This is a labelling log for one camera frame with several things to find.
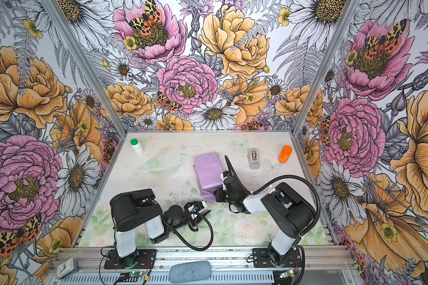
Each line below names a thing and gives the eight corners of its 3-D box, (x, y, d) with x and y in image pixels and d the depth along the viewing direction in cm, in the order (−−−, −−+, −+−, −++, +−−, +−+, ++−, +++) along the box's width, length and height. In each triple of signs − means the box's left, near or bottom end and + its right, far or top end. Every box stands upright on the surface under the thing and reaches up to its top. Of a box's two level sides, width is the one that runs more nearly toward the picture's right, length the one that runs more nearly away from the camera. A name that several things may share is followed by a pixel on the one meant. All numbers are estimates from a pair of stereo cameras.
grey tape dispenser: (249, 168, 105) (250, 164, 102) (247, 153, 113) (248, 148, 109) (259, 168, 105) (261, 164, 102) (256, 153, 113) (258, 148, 109)
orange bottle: (279, 163, 108) (283, 153, 101) (277, 155, 112) (281, 145, 105) (289, 163, 108) (293, 153, 101) (286, 155, 112) (290, 145, 105)
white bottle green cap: (135, 154, 112) (128, 143, 104) (137, 149, 114) (131, 138, 107) (143, 154, 112) (137, 143, 104) (144, 149, 114) (139, 138, 107)
